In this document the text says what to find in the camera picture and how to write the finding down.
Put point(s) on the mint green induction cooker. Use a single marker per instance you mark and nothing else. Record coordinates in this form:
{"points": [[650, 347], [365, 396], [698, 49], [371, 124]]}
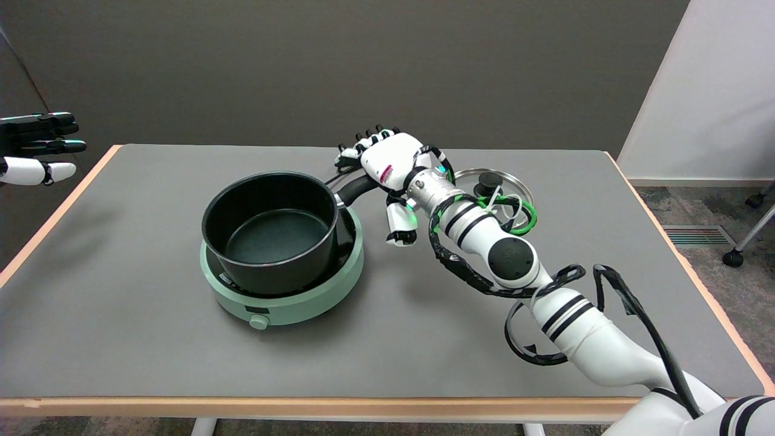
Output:
{"points": [[303, 306]]}

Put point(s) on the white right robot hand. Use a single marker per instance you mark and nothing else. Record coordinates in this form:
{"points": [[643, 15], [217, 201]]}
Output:
{"points": [[393, 157]]}

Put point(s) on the floor air vent grille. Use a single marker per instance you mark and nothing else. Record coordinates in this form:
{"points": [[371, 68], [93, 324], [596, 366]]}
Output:
{"points": [[696, 236]]}

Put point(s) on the office chair wheeled base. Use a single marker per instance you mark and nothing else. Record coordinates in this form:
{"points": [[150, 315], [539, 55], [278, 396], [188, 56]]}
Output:
{"points": [[732, 258]]}

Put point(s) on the black soup pot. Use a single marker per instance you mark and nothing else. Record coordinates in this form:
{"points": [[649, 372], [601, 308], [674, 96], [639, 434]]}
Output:
{"points": [[272, 242]]}

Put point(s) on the white table leg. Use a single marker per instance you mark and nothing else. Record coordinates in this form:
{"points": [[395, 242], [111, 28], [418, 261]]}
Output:
{"points": [[534, 430], [203, 427]]}

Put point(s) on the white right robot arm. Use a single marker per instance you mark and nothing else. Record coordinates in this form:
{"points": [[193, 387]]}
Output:
{"points": [[581, 333]]}

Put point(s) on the glass pot lid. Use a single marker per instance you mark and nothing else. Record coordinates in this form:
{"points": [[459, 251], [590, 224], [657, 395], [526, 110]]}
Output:
{"points": [[487, 180]]}

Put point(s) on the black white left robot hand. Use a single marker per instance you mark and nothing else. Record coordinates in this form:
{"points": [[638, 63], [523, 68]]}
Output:
{"points": [[24, 169]]}

